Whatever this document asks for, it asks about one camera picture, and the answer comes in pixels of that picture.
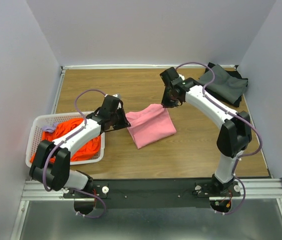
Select pink t shirt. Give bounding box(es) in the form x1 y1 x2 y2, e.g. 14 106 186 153
126 104 177 149

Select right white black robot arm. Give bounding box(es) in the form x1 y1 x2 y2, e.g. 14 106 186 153
160 67 252 197

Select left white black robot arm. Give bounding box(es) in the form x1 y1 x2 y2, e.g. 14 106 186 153
29 94 130 198

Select orange t shirt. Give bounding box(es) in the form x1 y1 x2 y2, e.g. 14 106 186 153
30 117 102 163

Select folded grey t shirt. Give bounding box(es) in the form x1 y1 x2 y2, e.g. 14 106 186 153
199 63 248 104

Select purple cloth in basket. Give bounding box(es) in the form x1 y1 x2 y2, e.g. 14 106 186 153
41 122 59 133

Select folded black t shirt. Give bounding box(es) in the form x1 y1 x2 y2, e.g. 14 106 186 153
206 62 248 108

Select white plastic laundry basket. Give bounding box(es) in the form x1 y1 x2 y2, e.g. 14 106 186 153
25 112 105 167

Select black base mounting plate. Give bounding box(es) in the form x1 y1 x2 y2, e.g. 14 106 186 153
63 178 241 214

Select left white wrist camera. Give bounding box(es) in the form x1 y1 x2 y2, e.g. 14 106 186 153
113 93 121 99

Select aluminium table edge rail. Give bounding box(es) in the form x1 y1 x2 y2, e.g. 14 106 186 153
50 63 240 116

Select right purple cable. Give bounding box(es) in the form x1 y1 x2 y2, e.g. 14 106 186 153
174 61 263 216

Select front aluminium frame rail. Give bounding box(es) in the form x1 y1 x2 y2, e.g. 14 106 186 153
20 177 282 201

